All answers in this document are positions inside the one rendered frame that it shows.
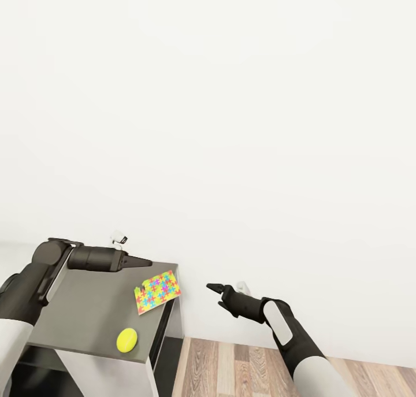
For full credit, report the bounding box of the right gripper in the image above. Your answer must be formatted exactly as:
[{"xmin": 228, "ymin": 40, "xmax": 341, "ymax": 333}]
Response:
[{"xmin": 206, "ymin": 283, "xmax": 252, "ymax": 318}]

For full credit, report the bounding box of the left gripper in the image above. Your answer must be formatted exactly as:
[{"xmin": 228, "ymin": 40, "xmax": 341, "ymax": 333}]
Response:
[{"xmin": 86, "ymin": 246, "xmax": 153, "ymax": 273}]

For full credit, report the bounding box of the jigsaw puzzle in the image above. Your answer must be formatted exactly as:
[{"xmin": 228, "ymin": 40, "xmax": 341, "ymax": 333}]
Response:
[{"xmin": 134, "ymin": 270, "xmax": 181, "ymax": 315}]

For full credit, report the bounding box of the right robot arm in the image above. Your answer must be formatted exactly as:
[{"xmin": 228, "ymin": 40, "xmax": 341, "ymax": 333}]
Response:
[{"xmin": 206, "ymin": 281, "xmax": 358, "ymax": 397}]

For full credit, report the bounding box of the tennis ball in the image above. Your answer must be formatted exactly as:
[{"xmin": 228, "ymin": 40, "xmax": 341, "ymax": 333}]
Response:
[{"xmin": 117, "ymin": 328, "xmax": 138, "ymax": 353}]

